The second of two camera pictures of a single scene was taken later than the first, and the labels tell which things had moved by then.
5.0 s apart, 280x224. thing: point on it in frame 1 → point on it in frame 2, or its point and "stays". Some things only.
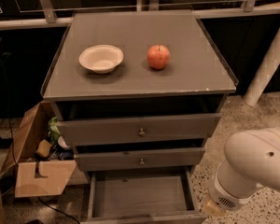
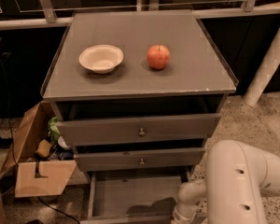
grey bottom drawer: (142, 197) stays
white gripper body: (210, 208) → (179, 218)
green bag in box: (53, 129) stays
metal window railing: (49, 18) stays
